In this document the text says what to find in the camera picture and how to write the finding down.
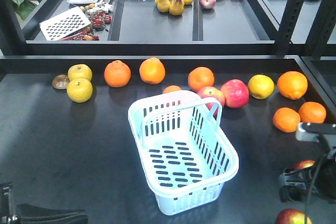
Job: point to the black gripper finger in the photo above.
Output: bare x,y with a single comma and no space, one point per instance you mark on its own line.
32,214

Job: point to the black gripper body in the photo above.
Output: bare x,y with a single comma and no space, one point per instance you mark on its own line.
316,180

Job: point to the light blue plastic basket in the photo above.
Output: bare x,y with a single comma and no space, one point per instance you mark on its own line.
185,155

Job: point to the orange behind red apples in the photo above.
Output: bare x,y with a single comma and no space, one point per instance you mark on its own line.
200,77

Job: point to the red apple near front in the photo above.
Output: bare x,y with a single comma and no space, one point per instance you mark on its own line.
303,164

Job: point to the red apple front corner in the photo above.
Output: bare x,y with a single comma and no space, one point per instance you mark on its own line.
292,216

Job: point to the small orange near edge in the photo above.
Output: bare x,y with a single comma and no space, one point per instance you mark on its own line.
312,112

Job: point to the small orange inner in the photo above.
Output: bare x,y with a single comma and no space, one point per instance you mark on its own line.
286,119

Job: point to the black wooden fruit display stand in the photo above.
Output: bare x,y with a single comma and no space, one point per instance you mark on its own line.
61,154

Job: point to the large orange far right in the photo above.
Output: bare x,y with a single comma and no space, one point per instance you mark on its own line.
292,85

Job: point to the yellow orange round fruit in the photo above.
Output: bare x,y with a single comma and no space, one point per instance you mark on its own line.
260,86

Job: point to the red apple right of pair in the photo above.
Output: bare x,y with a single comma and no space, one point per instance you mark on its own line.
236,93

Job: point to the red apple of pair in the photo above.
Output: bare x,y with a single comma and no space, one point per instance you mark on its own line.
212,92
236,93

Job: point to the yellow pear-apple front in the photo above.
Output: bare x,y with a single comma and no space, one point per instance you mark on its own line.
79,90

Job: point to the yellow pear-apple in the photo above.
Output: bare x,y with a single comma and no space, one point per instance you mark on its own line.
79,71
79,90

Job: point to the brown mushroom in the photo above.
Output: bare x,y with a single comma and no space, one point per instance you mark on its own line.
60,81

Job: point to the red apple left of pair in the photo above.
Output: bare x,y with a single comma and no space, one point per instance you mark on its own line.
212,92

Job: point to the yellow pear-apple back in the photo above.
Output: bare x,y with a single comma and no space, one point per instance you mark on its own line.
79,71

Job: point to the bumpy top orange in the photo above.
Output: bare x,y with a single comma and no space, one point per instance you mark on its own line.
117,74

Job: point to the small mandarin orange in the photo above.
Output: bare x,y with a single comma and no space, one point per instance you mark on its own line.
171,88

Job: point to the white perforated grater board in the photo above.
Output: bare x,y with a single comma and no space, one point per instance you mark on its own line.
64,24

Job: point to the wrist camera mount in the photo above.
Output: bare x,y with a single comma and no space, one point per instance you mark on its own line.
323,133

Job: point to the orange at back rail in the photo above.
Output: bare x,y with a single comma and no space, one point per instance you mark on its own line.
152,71

